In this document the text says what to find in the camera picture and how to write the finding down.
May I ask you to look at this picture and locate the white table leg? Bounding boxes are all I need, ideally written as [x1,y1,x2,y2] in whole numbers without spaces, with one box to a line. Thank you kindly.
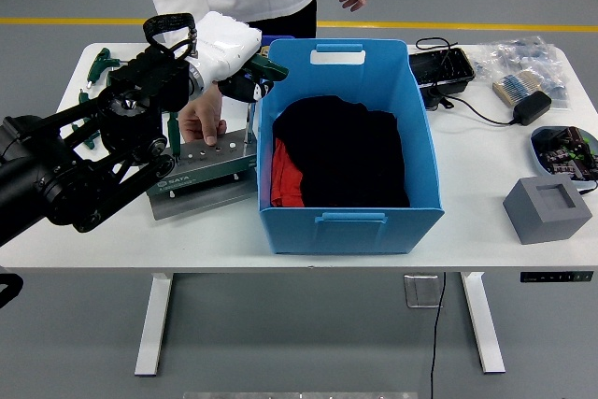
[460,271,506,376]
[134,272,174,378]

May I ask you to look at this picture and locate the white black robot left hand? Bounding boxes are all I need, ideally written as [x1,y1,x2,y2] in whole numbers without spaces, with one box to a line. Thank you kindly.
[188,9,277,104]

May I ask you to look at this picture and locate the black cloth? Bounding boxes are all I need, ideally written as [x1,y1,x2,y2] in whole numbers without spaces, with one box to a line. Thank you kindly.
[272,94,411,208]

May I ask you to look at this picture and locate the taped resistor strip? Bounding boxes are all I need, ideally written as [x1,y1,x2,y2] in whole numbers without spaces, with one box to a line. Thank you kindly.
[491,68,546,107]

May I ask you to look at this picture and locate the black adapter cable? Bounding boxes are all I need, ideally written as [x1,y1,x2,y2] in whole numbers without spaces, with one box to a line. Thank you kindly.
[415,36,518,127]

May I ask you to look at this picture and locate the metal floor socket plate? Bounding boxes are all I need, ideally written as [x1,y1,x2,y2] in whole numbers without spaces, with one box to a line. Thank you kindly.
[404,274,444,309]

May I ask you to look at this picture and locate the green metal wrench stand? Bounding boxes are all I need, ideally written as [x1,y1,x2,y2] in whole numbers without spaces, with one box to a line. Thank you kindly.
[146,126,261,221]

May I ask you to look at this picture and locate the red cloth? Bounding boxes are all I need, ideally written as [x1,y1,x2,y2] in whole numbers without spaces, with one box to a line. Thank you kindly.
[270,137,306,207]

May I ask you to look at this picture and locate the large blue plastic box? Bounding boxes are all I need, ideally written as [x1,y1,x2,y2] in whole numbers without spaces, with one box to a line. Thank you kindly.
[256,37,445,256]

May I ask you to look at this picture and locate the clear plastic parts bags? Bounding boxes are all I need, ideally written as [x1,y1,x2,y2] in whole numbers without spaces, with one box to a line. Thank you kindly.
[471,36,570,113]

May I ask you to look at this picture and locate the black table control panel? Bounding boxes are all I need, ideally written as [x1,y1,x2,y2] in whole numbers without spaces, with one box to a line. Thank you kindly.
[520,270,594,284]

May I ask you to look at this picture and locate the small blue plastic bin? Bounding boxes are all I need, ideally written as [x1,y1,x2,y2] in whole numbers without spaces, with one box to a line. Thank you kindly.
[259,33,296,48]

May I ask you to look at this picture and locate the light blue dish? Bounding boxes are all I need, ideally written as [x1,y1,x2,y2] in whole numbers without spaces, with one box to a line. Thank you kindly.
[530,125,598,184]

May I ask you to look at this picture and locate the black plastic tray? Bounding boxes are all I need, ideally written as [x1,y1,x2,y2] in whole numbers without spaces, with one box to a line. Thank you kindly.
[407,48,477,100]

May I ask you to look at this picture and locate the grey cube box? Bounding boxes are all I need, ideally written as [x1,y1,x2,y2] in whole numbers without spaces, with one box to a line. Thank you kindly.
[502,175,594,246]

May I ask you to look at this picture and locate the large green T-handle wrench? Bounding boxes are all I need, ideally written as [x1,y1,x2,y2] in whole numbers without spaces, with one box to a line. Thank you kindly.
[242,52,290,146]

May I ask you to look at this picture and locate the person's right hand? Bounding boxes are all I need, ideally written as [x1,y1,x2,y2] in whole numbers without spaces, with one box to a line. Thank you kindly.
[177,83,229,147]

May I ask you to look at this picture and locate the green T-handle hex wrench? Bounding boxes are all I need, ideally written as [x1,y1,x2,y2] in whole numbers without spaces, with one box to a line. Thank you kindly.
[77,87,102,108]
[164,108,183,161]
[87,47,136,87]
[69,121,102,151]

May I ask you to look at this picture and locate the electronic parts pile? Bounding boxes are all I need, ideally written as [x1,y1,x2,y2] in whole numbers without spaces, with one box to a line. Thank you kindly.
[534,126,598,181]

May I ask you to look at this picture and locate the black power adapter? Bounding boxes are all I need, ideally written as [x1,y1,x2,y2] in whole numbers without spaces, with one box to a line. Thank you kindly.
[512,90,553,127]

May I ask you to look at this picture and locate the black floor cable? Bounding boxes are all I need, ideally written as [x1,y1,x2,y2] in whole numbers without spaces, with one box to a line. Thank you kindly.
[428,272,448,399]

